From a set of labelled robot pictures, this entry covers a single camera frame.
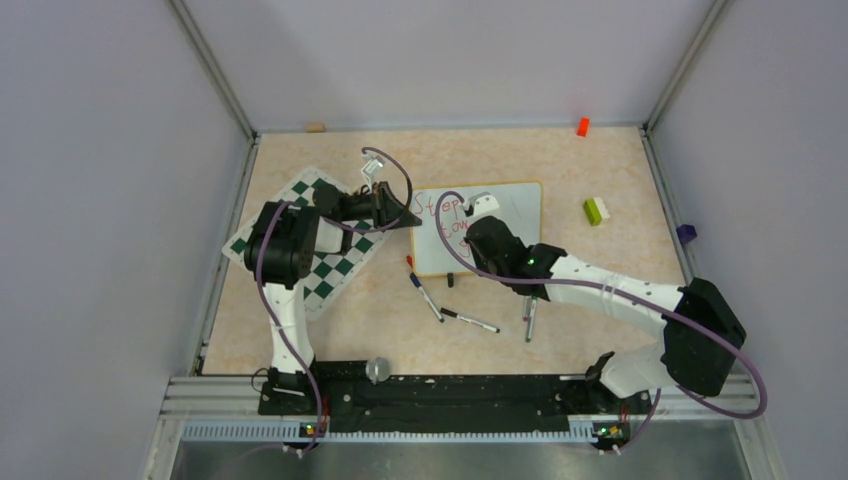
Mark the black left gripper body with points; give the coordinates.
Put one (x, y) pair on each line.
(362, 206)

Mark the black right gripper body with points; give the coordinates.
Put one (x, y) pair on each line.
(488, 265)

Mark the yellow framed whiteboard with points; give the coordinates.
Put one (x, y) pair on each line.
(520, 208)

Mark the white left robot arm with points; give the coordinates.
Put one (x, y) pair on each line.
(301, 253)

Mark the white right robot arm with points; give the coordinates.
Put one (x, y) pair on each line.
(692, 325)

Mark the purple whiteboard marker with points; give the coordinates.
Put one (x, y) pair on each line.
(526, 308)

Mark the green whiteboard marker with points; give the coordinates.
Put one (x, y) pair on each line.
(531, 322)

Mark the blue whiteboard marker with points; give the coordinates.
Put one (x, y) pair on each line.
(432, 306)

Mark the black whiteboard marker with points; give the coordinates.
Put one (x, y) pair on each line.
(469, 320)

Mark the green white chessboard mat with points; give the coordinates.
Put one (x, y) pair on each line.
(330, 274)

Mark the small wooden cork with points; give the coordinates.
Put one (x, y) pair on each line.
(316, 127)

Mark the green white toy brick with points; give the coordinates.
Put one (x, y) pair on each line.
(596, 211)

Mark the orange toy block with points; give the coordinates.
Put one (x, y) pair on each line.
(583, 127)

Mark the silver round knob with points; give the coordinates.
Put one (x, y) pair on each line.
(378, 370)

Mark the purple toy block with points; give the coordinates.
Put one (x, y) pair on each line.
(686, 233)

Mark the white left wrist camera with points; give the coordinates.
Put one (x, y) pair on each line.
(371, 167)

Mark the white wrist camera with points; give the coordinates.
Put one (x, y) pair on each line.
(371, 167)
(481, 205)

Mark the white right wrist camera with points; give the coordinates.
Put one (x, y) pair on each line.
(481, 205)

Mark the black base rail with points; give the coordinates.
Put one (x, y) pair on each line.
(341, 393)

